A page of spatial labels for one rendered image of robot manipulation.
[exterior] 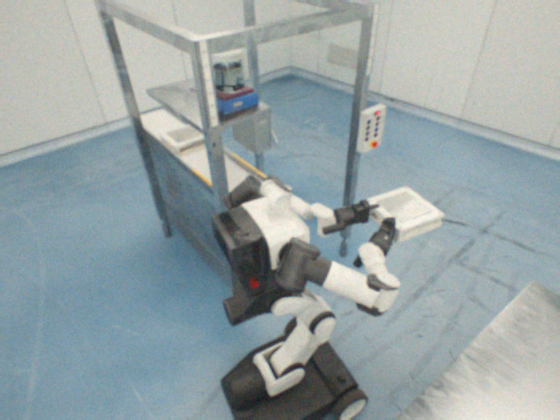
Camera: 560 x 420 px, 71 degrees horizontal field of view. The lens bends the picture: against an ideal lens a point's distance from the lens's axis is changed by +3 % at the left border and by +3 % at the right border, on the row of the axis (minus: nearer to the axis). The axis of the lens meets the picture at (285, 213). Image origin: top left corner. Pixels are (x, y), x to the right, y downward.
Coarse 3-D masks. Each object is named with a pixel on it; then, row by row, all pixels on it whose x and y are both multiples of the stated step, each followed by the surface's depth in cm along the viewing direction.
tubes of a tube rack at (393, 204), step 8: (384, 200) 173; (392, 200) 174; (400, 200) 173; (408, 200) 173; (392, 208) 168; (400, 208) 168; (408, 208) 169; (416, 208) 169; (424, 208) 169; (400, 216) 164
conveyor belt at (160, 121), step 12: (144, 120) 280; (156, 120) 280; (168, 120) 280; (156, 132) 265; (192, 156) 238; (204, 156) 238; (204, 168) 227; (228, 168) 226; (240, 168) 226; (228, 180) 216; (240, 180) 216
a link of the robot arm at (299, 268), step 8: (288, 256) 120; (296, 256) 118; (304, 256) 117; (312, 256) 118; (320, 256) 120; (288, 264) 119; (296, 264) 118; (304, 264) 117; (312, 264) 117; (320, 264) 118; (328, 264) 118; (288, 272) 118; (296, 272) 118; (304, 272) 118; (312, 272) 117; (320, 272) 117; (328, 272) 117; (288, 280) 118; (296, 280) 118; (304, 280) 119; (312, 280) 119; (320, 280) 118
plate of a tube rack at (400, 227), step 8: (392, 192) 179; (400, 192) 179; (368, 200) 174; (376, 200) 174; (424, 200) 174; (432, 208) 170; (384, 216) 165; (424, 216) 165; (432, 216) 165; (440, 216) 166; (400, 224) 161; (408, 224) 161; (416, 224) 161; (424, 224) 164; (400, 232) 159
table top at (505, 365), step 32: (544, 288) 157; (512, 320) 146; (544, 320) 146; (480, 352) 135; (512, 352) 135; (544, 352) 135; (448, 384) 127; (480, 384) 127; (512, 384) 127; (544, 384) 127; (416, 416) 119; (448, 416) 119; (480, 416) 119; (512, 416) 119; (544, 416) 119
